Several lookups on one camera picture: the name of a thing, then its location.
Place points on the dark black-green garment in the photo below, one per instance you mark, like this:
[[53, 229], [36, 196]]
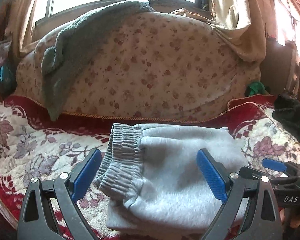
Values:
[[287, 113]]

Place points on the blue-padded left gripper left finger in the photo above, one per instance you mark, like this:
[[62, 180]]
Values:
[[37, 219]]

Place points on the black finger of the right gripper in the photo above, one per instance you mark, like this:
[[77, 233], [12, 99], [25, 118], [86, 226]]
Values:
[[247, 172]]

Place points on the floral quilt bundle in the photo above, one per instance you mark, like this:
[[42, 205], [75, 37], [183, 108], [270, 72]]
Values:
[[153, 65]]

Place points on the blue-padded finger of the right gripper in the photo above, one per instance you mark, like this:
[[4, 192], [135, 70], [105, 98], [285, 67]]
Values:
[[289, 168]]

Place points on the green cloth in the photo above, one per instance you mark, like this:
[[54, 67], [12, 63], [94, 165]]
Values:
[[255, 88]]

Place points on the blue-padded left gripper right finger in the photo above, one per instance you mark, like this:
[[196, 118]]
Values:
[[261, 218]]

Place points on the teal plastic bag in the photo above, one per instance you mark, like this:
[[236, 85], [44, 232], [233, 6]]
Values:
[[8, 81]]

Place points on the red floral fleece blanket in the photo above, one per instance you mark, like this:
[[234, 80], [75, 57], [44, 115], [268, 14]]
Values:
[[31, 145]]

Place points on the grey sweatpants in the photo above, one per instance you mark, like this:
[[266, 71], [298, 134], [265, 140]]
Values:
[[150, 174]]

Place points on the grey-green fleece garment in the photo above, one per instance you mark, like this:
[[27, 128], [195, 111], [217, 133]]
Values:
[[74, 47]]

